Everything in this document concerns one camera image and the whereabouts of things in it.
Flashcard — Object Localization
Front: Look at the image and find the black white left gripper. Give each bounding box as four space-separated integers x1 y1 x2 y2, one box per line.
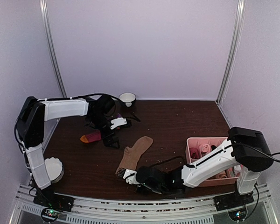
89 113 120 149

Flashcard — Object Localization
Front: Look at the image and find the purple orange striped sock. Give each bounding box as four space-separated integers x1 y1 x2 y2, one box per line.
80 131 101 144

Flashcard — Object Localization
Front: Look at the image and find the tan ribbed sock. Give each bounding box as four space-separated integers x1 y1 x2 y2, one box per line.
115 136 153 175

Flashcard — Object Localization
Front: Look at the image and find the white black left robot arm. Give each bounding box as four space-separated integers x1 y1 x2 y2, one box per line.
14 93 132 207

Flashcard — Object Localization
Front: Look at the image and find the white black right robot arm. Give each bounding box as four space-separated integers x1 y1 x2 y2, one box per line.
116 127 273 206

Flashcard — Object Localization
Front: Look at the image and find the black white small bowl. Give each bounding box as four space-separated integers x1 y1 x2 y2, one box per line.
119 92 136 108

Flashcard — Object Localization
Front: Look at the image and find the white scalloped bowl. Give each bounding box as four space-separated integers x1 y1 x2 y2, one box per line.
45 157 64 183

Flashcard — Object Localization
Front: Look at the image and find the pink divided organizer box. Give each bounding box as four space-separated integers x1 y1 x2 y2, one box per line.
182 137 240 188

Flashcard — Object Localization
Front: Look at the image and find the left circuit board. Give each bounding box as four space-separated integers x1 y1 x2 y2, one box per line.
41 208 61 223

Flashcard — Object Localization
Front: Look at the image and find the circuit board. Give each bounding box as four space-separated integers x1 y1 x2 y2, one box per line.
228 208 247 222
41 208 61 223

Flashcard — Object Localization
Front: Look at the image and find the light pink rolled sock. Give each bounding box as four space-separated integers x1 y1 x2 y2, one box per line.
200 143 212 155

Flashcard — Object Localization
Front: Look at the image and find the beige rolled sock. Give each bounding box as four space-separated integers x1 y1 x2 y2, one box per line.
215 170 228 179

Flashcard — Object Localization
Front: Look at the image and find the right circuit board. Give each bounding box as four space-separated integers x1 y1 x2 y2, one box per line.
228 208 247 222

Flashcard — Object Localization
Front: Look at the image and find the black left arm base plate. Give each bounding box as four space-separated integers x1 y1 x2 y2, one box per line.
33 194 74 212

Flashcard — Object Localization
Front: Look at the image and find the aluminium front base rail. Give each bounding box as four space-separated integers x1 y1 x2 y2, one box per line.
9 183 278 224

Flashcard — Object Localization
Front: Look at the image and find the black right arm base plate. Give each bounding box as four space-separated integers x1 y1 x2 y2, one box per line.
213 192 254 211

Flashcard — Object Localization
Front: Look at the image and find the aluminium right side rail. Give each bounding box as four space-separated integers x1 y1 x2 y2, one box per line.
215 101 232 128

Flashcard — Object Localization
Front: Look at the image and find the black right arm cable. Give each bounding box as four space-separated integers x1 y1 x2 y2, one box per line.
255 151 280 164

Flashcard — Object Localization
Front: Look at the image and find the aluminium left corner post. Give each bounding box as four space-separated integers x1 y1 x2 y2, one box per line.
39 0 67 98

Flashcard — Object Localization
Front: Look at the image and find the aluminium corner post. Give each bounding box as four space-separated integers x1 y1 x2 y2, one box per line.
39 0 67 98
216 0 245 105

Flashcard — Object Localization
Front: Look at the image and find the aluminium right corner post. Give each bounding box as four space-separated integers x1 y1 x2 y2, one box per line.
216 0 245 105

